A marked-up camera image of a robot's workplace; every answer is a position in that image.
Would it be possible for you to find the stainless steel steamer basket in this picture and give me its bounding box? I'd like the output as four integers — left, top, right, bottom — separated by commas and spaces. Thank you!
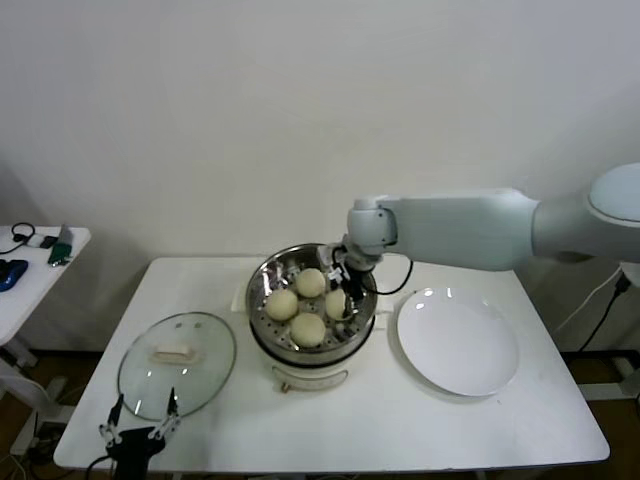
245, 243, 379, 365

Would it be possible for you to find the blue object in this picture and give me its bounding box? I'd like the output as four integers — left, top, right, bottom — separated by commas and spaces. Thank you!
0, 259, 29, 294

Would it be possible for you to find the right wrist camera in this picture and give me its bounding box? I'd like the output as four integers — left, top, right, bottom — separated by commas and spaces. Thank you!
315, 243, 346, 266

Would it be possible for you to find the white steamed baozi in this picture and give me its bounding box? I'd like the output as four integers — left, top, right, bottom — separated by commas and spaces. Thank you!
263, 289, 300, 322
323, 289, 350, 321
289, 312, 327, 348
294, 267, 327, 299

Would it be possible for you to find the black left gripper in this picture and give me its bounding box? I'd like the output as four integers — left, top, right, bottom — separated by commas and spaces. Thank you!
98, 387, 181, 480

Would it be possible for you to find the round glass pot lid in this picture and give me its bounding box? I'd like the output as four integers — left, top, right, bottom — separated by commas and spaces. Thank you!
117, 312, 237, 422

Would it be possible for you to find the black headphone cable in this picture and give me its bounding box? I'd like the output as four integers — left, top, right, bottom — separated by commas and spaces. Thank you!
0, 223, 36, 254

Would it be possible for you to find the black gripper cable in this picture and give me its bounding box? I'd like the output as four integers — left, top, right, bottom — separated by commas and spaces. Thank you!
372, 257, 415, 297
84, 452, 119, 480

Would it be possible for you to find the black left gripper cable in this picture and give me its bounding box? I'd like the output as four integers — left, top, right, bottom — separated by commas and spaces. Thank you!
84, 452, 119, 480

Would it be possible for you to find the white power cable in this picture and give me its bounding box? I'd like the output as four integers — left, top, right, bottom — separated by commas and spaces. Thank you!
552, 264, 626, 334

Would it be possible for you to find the large white plate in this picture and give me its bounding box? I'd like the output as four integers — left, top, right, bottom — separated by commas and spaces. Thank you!
397, 285, 521, 399

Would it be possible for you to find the black cable with adapter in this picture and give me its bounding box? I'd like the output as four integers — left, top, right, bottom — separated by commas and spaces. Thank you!
574, 272, 636, 354

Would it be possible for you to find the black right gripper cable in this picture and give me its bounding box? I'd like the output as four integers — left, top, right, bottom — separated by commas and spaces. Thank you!
372, 257, 415, 297

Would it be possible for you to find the white side table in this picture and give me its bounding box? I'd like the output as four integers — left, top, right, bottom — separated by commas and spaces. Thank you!
0, 225, 93, 459

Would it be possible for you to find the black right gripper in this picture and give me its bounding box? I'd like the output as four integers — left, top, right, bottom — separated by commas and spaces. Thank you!
325, 249, 382, 321

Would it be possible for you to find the green tool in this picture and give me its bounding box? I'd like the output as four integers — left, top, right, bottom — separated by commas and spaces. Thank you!
47, 223, 75, 269

